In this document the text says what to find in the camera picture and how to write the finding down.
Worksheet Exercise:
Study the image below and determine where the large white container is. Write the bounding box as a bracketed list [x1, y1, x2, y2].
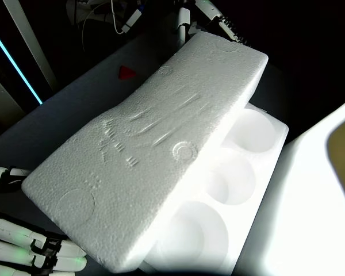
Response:
[241, 93, 345, 276]

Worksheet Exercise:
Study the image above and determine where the white styrofoam tray with wells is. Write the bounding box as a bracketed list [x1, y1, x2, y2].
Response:
[137, 100, 290, 274]

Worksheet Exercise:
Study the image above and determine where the cyan light strip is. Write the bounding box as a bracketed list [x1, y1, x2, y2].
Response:
[0, 22, 43, 105]

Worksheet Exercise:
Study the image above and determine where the white cable with plug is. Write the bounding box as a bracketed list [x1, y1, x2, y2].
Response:
[109, 0, 142, 35]

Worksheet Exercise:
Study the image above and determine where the white upright post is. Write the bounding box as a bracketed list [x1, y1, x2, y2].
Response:
[5, 0, 59, 90]

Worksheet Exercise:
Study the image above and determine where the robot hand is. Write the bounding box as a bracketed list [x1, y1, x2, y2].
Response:
[175, 0, 248, 48]
[0, 164, 89, 276]

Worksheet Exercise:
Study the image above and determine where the red triangular toy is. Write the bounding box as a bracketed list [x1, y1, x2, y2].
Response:
[117, 65, 137, 81]

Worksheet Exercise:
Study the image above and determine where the white foam lid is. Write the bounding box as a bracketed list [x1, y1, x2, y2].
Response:
[21, 30, 269, 270]

